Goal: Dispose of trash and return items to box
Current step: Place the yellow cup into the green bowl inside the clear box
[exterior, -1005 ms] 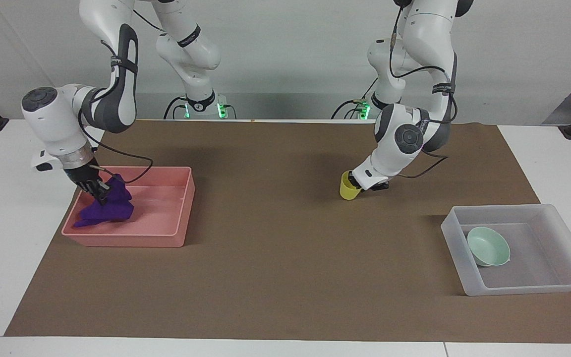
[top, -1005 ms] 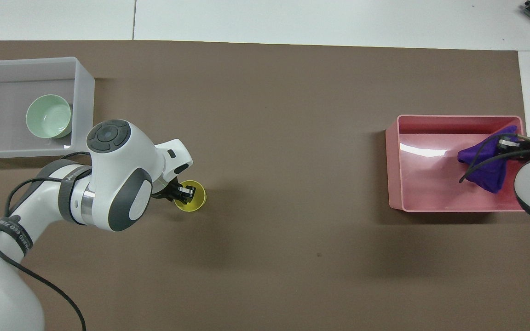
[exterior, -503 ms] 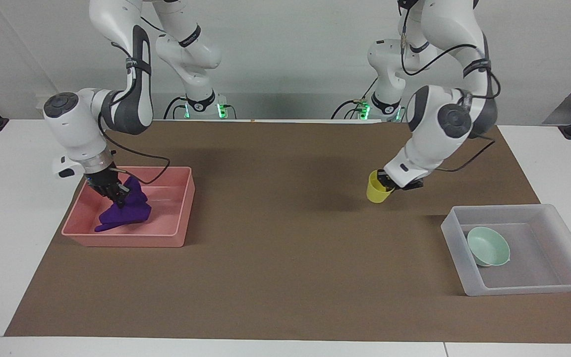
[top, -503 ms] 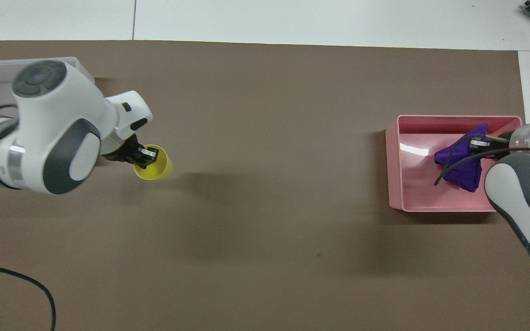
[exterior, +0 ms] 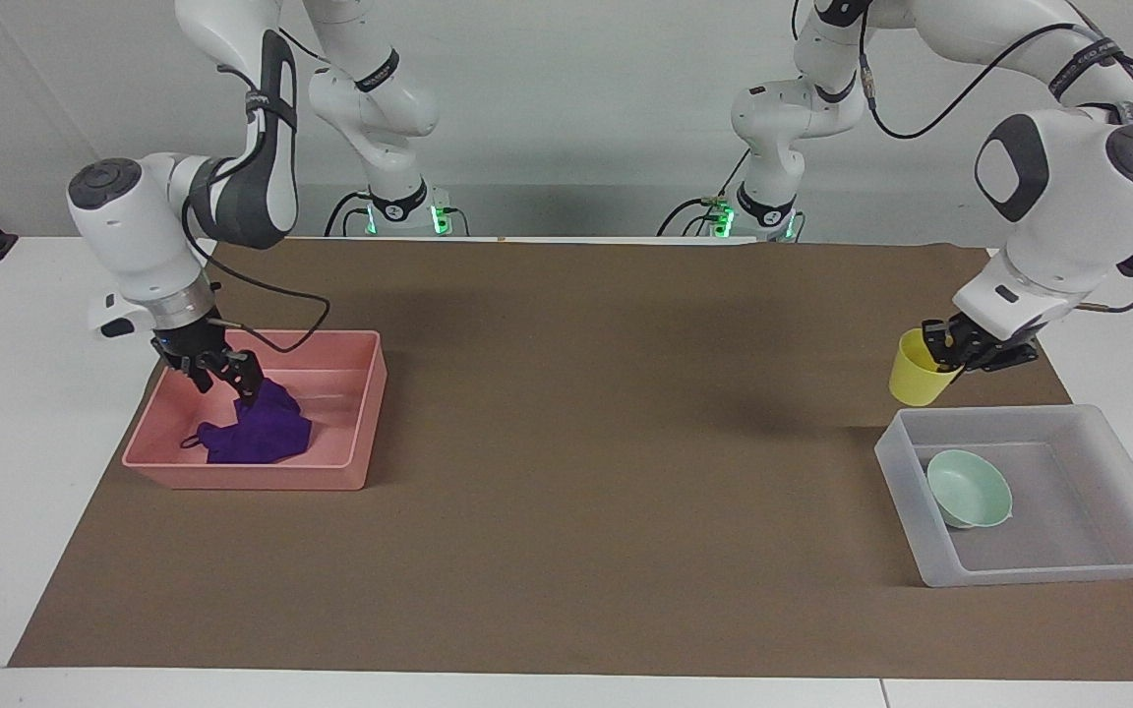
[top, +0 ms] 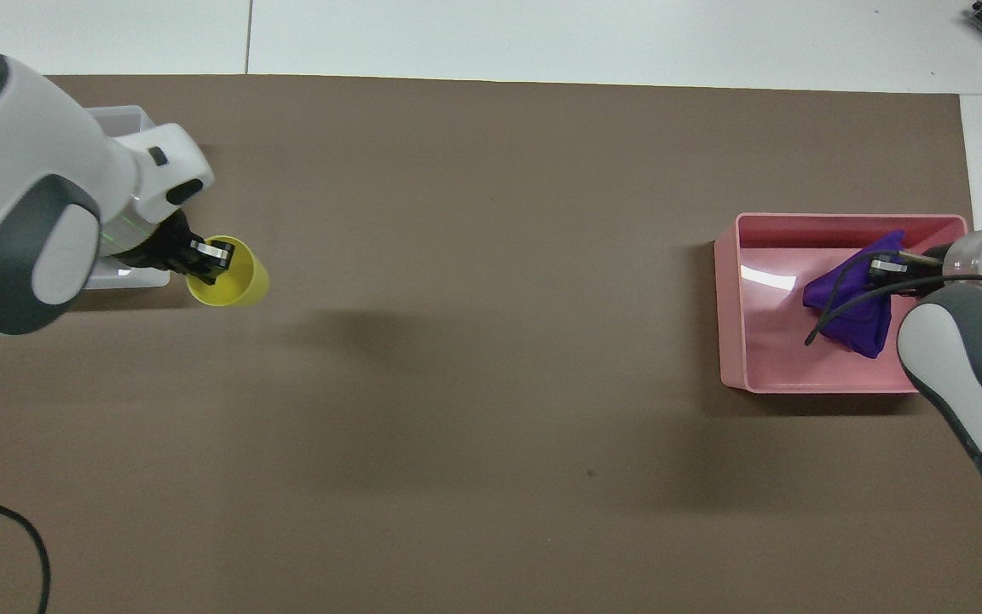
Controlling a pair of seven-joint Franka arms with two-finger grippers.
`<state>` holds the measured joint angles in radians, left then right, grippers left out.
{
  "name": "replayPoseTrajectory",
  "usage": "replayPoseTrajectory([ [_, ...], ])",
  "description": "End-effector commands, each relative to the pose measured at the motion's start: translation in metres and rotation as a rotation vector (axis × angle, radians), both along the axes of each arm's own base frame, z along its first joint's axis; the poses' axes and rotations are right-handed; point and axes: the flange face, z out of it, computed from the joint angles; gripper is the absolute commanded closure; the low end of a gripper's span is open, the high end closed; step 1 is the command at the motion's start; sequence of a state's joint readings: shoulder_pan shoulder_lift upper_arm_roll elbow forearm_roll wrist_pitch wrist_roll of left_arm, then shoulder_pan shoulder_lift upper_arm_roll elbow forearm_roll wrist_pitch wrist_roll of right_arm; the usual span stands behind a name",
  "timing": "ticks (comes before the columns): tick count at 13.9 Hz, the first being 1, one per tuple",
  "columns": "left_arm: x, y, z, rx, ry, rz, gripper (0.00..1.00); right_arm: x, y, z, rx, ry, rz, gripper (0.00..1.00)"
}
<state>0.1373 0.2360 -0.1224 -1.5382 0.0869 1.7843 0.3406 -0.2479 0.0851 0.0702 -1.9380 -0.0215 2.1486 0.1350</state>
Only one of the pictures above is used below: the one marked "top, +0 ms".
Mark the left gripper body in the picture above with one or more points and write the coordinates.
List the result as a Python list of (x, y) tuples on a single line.
[(169, 246)]

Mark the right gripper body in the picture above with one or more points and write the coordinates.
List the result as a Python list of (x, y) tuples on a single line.
[(931, 271)]

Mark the yellow plastic cup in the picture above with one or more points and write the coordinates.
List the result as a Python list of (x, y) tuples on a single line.
[(245, 286)]

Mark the purple cloth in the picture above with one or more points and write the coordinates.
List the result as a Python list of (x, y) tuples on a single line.
[(851, 317)]

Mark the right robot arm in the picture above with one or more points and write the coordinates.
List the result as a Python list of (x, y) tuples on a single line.
[(968, 358)]

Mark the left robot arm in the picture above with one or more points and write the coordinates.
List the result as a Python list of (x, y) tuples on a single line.
[(22, 153)]

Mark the pink plastic box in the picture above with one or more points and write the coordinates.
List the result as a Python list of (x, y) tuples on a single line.
[(772, 341)]

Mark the clear plastic bin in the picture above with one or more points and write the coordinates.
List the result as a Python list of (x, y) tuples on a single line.
[(126, 119)]

